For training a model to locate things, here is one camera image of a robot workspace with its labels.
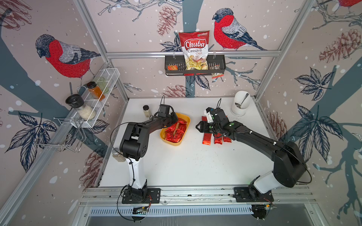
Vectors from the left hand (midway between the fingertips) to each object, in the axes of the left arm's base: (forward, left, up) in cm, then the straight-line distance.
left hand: (181, 115), depth 100 cm
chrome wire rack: (-31, +48, +28) cm, 64 cm away
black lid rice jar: (-20, +45, +29) cm, 57 cm away
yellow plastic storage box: (0, -2, -2) cm, 3 cm away
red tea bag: (-16, -18, -7) cm, 25 cm away
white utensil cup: (+12, -43, +6) cm, 45 cm away
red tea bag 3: (-17, -31, -5) cm, 36 cm away
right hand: (-14, -11, +8) cm, 20 cm away
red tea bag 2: (-16, -25, -5) cm, 30 cm away
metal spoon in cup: (+12, -46, -3) cm, 48 cm away
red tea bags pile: (-12, +4, -6) cm, 14 cm away
